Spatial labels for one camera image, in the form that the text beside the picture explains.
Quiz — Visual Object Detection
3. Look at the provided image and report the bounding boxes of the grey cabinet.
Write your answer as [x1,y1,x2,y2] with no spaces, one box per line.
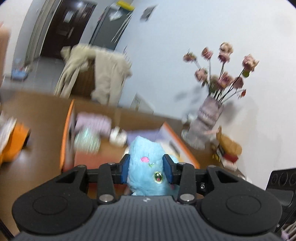
[89,4,133,50]

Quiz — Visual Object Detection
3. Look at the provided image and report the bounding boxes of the blue floor tray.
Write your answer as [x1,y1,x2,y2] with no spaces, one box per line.
[11,68,28,81]

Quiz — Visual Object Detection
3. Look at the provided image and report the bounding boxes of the orange small object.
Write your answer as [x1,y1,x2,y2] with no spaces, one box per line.
[1,123,31,164]

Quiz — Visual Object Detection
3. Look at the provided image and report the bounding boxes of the dark wooden chair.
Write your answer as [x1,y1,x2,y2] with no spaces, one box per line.
[71,60,95,99]

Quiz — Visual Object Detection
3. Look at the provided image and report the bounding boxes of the white flat panel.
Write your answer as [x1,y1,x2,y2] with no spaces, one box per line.
[130,93,154,114]

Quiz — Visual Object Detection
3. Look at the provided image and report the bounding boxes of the wall electrical panel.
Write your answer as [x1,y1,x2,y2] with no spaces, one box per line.
[140,5,157,21]

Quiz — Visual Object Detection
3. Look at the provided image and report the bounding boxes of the lilac fluffy slipper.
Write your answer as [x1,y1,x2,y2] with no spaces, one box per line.
[75,112,112,137]

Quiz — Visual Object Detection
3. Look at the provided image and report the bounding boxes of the pale green soft ball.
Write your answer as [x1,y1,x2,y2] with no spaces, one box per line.
[74,128,101,154]

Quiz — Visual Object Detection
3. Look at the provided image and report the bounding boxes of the dark entrance door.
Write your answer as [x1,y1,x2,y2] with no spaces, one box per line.
[41,1,96,59]

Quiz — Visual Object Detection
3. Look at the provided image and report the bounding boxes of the yellow box on cabinet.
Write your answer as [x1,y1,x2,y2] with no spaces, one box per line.
[116,1,135,11]

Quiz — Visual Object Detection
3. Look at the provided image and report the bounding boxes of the pink suitcase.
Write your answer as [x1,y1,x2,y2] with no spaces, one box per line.
[0,22,11,85]

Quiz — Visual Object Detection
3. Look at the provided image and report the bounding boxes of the purple fabric pouch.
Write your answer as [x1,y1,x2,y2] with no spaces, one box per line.
[126,129,163,144]

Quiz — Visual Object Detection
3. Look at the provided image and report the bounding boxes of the dried pink flower bouquet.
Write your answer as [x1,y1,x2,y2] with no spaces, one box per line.
[183,42,259,104]

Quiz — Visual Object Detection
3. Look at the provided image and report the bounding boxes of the red snack box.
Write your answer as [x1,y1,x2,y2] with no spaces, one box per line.
[211,144,238,171]

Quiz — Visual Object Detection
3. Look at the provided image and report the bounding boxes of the blue plush toy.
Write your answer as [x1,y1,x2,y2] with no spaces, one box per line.
[127,136,179,197]

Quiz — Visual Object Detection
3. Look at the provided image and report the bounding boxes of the white crumpled tissue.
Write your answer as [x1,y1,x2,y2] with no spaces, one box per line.
[0,111,16,153]

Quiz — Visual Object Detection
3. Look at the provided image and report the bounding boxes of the pink wrapped vase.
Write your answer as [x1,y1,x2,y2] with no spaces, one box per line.
[181,96,223,150]

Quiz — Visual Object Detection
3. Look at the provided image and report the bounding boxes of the beige coat on chair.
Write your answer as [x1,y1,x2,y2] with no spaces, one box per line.
[54,44,132,106]

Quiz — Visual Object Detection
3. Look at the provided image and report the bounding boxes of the red orange cardboard box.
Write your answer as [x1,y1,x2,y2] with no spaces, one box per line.
[60,99,200,171]

